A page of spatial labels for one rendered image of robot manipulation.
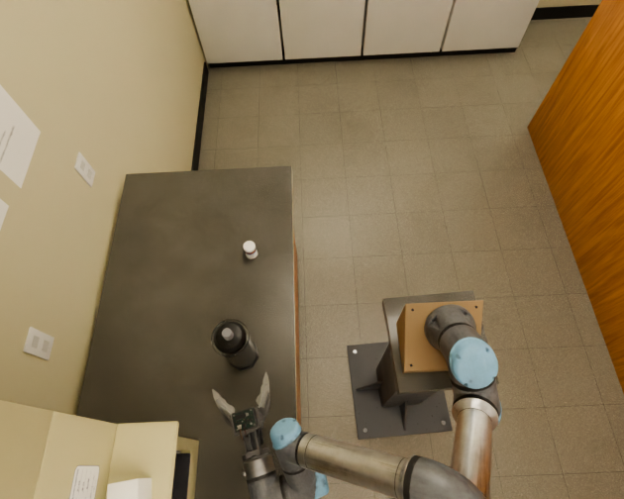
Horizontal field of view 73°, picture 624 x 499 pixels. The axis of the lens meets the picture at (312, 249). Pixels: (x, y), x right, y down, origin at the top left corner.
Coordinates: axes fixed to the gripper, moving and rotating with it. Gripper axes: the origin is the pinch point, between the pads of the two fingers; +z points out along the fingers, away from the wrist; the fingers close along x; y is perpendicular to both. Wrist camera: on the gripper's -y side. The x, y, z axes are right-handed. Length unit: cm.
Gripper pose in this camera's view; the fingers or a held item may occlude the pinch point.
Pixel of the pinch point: (240, 379)
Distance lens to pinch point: 124.4
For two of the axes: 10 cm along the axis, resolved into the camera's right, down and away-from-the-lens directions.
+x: -9.6, 2.8, -1.1
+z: -3.0, -8.8, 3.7
